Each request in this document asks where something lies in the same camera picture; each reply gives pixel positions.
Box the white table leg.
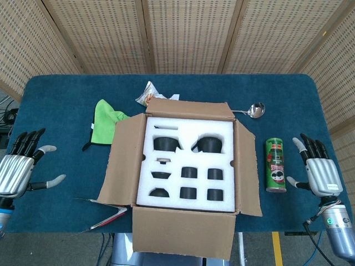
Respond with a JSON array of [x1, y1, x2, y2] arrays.
[[237, 232, 246, 266]]

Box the green microfiber cloth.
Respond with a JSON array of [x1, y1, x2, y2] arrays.
[[82, 99, 131, 152]]

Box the black cylindrical tea cup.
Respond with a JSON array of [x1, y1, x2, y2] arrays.
[[179, 187, 198, 200], [207, 168, 225, 181], [206, 188, 225, 202], [181, 166, 199, 179]]

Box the printed snack packet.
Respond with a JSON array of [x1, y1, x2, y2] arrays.
[[135, 80, 168, 108]]

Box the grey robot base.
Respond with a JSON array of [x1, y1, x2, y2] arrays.
[[110, 232, 231, 266]]

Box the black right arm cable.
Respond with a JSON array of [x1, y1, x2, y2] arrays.
[[302, 206, 350, 266]]

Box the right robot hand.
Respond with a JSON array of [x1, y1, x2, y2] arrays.
[[286, 133, 343, 198]]

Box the white foam insert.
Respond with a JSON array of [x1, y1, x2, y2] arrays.
[[135, 116, 237, 214]]

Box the woven bamboo folding screen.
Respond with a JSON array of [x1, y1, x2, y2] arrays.
[[0, 0, 355, 200]]

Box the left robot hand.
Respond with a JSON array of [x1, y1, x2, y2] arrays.
[[0, 127, 67, 199]]

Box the blue table cover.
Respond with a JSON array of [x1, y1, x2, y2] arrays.
[[0, 73, 348, 235]]

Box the black tea pitcher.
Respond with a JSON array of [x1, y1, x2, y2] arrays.
[[191, 134, 224, 154]]

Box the red handled metal tongs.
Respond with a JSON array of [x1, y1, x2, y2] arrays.
[[72, 197, 129, 234]]

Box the colourful toy at right edge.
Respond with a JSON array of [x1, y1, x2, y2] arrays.
[[265, 137, 287, 194]]

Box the metal ladle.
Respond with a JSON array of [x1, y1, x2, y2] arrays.
[[231, 101, 266, 120]]

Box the red cardboard box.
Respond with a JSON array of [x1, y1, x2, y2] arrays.
[[97, 96, 263, 262]]

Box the black floor cable bundle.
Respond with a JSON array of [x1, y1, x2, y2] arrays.
[[0, 94, 20, 149]]

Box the black teapot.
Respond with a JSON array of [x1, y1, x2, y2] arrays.
[[153, 136, 182, 153]]

